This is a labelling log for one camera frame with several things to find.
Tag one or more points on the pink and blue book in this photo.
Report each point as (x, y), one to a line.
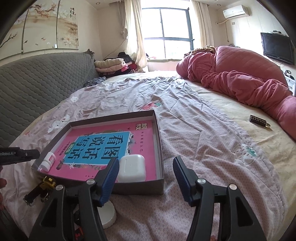
(84, 150)

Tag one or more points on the flower wall painting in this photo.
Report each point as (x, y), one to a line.
(44, 25)

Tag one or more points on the black television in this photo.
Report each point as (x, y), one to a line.
(278, 47)

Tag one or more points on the pink quilt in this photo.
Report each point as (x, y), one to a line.
(245, 76)

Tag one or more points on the stack of folded clothes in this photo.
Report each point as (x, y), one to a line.
(111, 67)

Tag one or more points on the window with dark frame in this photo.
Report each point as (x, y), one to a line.
(167, 33)

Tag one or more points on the grey quilted headboard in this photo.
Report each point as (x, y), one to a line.
(33, 85)

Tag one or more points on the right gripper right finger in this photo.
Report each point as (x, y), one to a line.
(237, 220)

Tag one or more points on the small white pill bottle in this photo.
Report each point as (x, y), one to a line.
(48, 162)

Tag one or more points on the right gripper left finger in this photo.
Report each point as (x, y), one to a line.
(56, 220)

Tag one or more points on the dark gold padlock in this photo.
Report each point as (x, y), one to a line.
(259, 122)

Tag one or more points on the right beige curtain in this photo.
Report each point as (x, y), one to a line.
(204, 21)

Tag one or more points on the left beige curtain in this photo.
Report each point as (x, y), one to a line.
(131, 30)

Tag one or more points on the white earbuds case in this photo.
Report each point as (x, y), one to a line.
(132, 169)

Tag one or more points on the floral pink bed sheet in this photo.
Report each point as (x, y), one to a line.
(211, 133)

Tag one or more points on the white round jar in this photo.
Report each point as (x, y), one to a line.
(107, 214)

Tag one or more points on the beige curtain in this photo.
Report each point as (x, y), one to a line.
(131, 30)
(204, 21)

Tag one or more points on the white air conditioner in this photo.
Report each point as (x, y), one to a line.
(235, 11)

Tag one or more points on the yellow black wrist watch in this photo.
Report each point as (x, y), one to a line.
(42, 190)

